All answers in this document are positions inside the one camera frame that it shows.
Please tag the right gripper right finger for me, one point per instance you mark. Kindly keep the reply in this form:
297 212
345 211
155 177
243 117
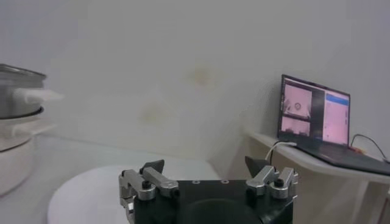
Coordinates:
274 182

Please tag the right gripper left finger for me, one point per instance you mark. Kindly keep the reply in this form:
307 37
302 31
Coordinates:
143 185

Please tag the white side desk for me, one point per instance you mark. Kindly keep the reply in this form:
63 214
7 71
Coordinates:
320 194

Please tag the round white plate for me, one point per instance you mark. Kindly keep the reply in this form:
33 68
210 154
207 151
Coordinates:
91 194

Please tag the white electric cooker pot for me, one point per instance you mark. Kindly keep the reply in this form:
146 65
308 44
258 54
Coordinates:
12 164

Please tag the dark laptop with camera views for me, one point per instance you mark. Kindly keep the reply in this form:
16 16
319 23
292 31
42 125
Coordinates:
332 118

